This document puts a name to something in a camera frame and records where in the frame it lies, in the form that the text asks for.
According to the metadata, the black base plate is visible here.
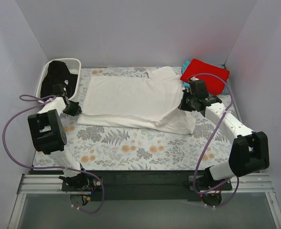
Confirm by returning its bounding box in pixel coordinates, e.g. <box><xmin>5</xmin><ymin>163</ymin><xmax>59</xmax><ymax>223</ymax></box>
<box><xmin>56</xmin><ymin>169</ymin><xmax>233</xmax><ymax>202</ymax></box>

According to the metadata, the white plastic basket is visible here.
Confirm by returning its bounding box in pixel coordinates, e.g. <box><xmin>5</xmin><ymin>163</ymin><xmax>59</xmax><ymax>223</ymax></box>
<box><xmin>36</xmin><ymin>58</ymin><xmax>81</xmax><ymax>100</ymax></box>

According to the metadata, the floral table mat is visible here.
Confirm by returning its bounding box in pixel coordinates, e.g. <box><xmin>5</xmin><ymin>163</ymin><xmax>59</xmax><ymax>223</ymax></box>
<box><xmin>32</xmin><ymin>66</ymin><xmax>253</xmax><ymax>171</ymax></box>

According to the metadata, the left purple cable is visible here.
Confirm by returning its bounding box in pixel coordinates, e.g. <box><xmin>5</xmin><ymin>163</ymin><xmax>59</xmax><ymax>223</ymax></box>
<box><xmin>2</xmin><ymin>94</ymin><xmax>107</xmax><ymax>214</ymax></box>

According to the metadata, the red folded t shirt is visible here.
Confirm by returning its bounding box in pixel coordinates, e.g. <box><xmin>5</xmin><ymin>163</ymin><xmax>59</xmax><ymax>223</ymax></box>
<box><xmin>180</xmin><ymin>58</ymin><xmax>230</xmax><ymax>96</ymax></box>

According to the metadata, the white t shirt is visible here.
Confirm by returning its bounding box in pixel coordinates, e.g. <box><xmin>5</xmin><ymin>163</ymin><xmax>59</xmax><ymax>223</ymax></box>
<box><xmin>77</xmin><ymin>66</ymin><xmax>196</xmax><ymax>135</ymax></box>

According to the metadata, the black t shirt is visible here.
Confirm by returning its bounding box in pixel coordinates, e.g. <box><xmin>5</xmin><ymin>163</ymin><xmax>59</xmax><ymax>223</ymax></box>
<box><xmin>40</xmin><ymin>61</ymin><xmax>78</xmax><ymax>98</ymax></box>

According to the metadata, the blue folded t shirt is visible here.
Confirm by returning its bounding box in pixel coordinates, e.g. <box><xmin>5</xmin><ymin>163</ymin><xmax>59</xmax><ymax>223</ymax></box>
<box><xmin>181</xmin><ymin>60</ymin><xmax>231</xmax><ymax>95</ymax></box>

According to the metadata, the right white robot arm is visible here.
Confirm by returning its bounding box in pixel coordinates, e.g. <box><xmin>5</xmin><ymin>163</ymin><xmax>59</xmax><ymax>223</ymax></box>
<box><xmin>179</xmin><ymin>80</ymin><xmax>270</xmax><ymax>190</ymax></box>

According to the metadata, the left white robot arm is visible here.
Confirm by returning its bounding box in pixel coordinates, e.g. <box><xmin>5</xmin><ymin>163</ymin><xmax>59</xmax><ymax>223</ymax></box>
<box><xmin>28</xmin><ymin>84</ymin><xmax>89</xmax><ymax>191</ymax></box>

